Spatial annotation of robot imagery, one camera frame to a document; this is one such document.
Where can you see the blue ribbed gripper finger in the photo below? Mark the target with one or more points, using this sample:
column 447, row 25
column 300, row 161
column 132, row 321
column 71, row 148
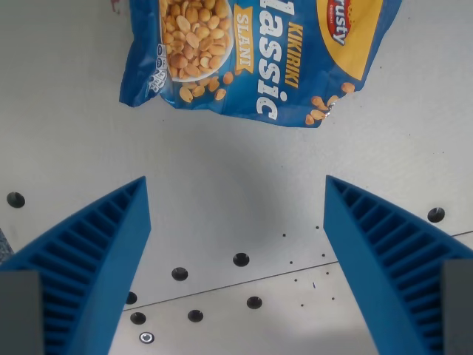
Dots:
column 377, row 266
column 96, row 266

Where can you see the blue peanut snack bag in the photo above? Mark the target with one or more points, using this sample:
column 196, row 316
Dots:
column 255, row 55

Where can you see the silver bolt in table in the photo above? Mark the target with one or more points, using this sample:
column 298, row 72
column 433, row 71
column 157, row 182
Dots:
column 146, row 337

